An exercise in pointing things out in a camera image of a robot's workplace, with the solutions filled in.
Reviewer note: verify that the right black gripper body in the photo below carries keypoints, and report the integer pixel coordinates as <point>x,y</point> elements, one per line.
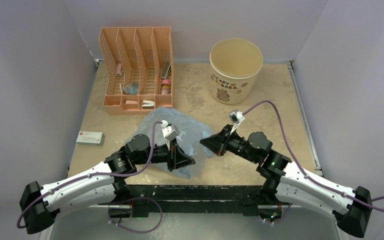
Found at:
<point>231,143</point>

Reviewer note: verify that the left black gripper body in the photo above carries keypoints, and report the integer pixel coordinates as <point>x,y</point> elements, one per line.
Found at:
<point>171,155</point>

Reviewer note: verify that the blue plastic trash bag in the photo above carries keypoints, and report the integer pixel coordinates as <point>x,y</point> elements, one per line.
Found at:
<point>191,131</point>

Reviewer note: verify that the beige capybara trash bin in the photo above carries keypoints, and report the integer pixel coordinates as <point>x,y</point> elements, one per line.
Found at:
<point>234,67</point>

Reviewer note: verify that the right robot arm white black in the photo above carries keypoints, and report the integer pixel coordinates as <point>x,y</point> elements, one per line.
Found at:
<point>289,184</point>

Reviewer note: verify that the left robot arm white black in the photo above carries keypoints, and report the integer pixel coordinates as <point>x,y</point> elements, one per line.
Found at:
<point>103,183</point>

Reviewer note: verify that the white stapler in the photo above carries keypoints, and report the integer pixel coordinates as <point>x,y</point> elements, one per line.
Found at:
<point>148,104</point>

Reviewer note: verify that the pink cartoon bottle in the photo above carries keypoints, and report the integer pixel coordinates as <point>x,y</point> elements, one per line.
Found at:
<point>165,87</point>

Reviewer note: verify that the pink eraser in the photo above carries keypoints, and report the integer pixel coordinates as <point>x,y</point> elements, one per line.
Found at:
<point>131,102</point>

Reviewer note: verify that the white red small box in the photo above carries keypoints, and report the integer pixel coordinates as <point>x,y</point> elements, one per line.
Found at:
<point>90,138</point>

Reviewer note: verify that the grey pen case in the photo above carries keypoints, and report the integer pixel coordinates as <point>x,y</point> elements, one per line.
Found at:
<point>165,70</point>

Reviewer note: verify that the pink plastic file organizer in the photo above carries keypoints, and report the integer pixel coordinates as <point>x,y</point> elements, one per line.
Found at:
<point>142,51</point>

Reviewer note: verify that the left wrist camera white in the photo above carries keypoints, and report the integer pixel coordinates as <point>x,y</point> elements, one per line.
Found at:
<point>169,132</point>

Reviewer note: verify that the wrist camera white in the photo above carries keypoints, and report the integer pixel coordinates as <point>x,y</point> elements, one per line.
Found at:
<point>237,118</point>
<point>169,132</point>

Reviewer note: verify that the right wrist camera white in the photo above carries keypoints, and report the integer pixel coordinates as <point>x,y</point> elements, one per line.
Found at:
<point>237,118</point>

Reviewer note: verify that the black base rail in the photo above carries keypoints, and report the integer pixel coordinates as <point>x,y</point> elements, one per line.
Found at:
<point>247,200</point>

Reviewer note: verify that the aluminium frame rail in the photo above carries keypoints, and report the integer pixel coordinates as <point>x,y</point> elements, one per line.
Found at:
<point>77,204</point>

